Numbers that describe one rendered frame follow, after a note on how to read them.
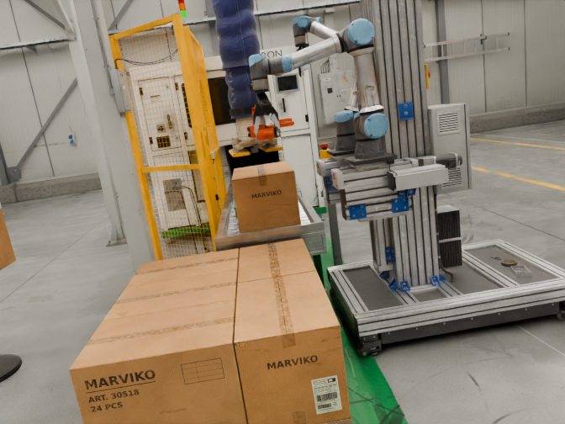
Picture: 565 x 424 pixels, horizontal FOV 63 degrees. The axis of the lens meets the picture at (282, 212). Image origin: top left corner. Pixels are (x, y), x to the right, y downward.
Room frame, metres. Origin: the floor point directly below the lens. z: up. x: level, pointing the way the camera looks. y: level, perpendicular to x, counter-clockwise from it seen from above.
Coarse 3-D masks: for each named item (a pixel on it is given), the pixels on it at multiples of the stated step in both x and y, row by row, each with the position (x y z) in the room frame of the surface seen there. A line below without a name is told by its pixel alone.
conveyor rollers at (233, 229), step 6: (234, 198) 4.46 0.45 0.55; (234, 210) 3.84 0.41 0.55; (300, 210) 3.49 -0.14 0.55; (234, 216) 3.64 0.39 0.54; (300, 216) 3.31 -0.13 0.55; (306, 216) 3.30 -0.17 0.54; (234, 222) 3.46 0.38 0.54; (306, 222) 3.12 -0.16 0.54; (228, 228) 3.28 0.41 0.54; (234, 228) 3.28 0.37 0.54; (228, 234) 3.10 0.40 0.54; (234, 234) 3.10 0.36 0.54
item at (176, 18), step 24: (144, 24) 3.76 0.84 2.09; (120, 48) 3.97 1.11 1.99; (168, 72) 3.69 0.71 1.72; (192, 96) 3.55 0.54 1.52; (192, 120) 3.56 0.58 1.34; (144, 168) 3.96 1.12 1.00; (168, 168) 3.78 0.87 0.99; (192, 168) 3.62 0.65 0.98; (144, 192) 3.98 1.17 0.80; (216, 216) 3.57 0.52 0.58; (192, 240) 3.74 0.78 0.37
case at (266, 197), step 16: (240, 176) 2.99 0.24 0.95; (256, 176) 2.88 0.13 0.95; (272, 176) 2.88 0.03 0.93; (288, 176) 2.88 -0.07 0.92; (240, 192) 2.87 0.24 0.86; (256, 192) 2.87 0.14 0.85; (272, 192) 2.88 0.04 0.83; (288, 192) 2.88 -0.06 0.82; (240, 208) 2.87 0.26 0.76; (256, 208) 2.87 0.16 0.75; (272, 208) 2.88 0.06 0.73; (288, 208) 2.88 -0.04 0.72; (240, 224) 2.87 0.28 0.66; (256, 224) 2.87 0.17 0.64; (272, 224) 2.88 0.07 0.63; (288, 224) 2.88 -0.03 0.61
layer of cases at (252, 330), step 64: (192, 256) 2.70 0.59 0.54; (256, 256) 2.52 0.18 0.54; (128, 320) 1.88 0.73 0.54; (192, 320) 1.78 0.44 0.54; (256, 320) 1.70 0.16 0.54; (320, 320) 1.62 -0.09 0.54; (128, 384) 1.52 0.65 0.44; (192, 384) 1.53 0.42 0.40; (256, 384) 1.54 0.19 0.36; (320, 384) 1.55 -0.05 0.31
